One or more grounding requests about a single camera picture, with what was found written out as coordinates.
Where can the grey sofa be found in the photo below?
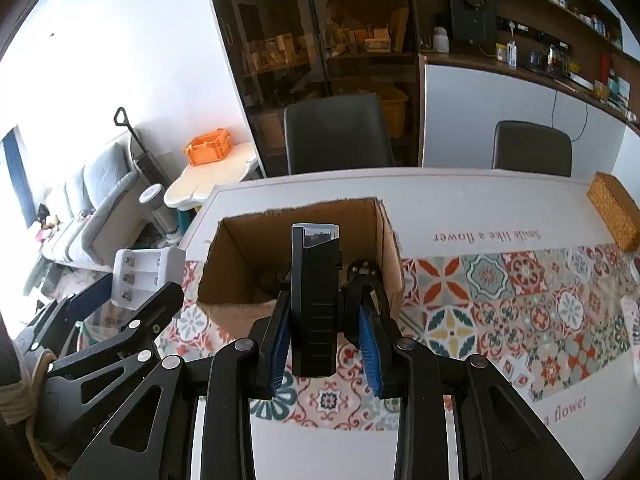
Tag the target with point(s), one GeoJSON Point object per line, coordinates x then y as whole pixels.
{"type": "Point", "coordinates": [100, 185]}

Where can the wide grey dining chair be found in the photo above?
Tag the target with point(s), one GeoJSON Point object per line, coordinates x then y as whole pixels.
{"type": "Point", "coordinates": [337, 135]}

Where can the patterned tile tablecloth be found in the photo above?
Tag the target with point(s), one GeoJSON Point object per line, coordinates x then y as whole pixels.
{"type": "Point", "coordinates": [500, 240]}

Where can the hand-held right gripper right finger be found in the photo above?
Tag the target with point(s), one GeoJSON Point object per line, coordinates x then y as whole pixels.
{"type": "Point", "coordinates": [369, 350]}

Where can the glass jar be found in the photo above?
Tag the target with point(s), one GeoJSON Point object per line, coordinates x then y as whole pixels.
{"type": "Point", "coordinates": [555, 60]}

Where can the yellow woven box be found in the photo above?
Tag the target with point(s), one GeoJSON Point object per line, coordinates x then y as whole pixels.
{"type": "Point", "coordinates": [615, 210]}

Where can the white jar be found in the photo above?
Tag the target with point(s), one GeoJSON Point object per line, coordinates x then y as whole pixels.
{"type": "Point", "coordinates": [441, 40]}

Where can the wooden wall shelf unit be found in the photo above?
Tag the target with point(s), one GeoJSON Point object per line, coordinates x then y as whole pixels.
{"type": "Point", "coordinates": [550, 15]}

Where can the black box appliance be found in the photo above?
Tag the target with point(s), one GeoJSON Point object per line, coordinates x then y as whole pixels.
{"type": "Point", "coordinates": [472, 15]}

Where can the orange plastic crate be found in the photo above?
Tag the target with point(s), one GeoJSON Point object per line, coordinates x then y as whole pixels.
{"type": "Point", "coordinates": [207, 149]}

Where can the stuffed toys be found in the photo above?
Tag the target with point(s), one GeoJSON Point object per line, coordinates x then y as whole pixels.
{"type": "Point", "coordinates": [47, 222]}

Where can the white battery charger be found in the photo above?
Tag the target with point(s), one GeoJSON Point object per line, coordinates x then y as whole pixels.
{"type": "Point", "coordinates": [145, 270]}

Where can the dark glass cabinet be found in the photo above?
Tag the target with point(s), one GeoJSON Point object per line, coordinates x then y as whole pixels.
{"type": "Point", "coordinates": [280, 10]}

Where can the black power adapter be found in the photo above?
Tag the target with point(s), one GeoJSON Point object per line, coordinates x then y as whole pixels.
{"type": "Point", "coordinates": [315, 305]}

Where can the yellow plastic bin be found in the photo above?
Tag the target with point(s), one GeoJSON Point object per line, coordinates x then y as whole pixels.
{"type": "Point", "coordinates": [394, 110]}

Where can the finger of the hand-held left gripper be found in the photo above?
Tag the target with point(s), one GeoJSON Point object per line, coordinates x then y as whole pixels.
{"type": "Point", "coordinates": [95, 292]}
{"type": "Point", "coordinates": [155, 305]}

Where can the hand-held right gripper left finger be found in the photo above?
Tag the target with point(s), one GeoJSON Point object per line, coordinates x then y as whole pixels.
{"type": "Point", "coordinates": [277, 350]}

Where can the white blue carton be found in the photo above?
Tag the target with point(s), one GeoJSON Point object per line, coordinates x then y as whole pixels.
{"type": "Point", "coordinates": [511, 54]}

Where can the cream kids table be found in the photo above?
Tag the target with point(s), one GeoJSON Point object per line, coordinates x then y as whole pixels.
{"type": "Point", "coordinates": [215, 175]}

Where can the patterned floor rug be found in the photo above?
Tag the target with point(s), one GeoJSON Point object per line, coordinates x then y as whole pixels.
{"type": "Point", "coordinates": [75, 280]}

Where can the cardboard box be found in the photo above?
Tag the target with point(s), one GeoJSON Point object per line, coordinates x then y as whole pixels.
{"type": "Point", "coordinates": [240, 260]}

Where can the row of yellow boxes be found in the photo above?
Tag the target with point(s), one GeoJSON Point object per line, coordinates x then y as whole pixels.
{"type": "Point", "coordinates": [280, 47]}

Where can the white tower fan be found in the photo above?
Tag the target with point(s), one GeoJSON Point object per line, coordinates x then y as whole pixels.
{"type": "Point", "coordinates": [162, 210]}

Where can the black upright vacuum cleaner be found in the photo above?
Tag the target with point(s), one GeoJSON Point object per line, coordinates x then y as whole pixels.
{"type": "Point", "coordinates": [145, 160]}

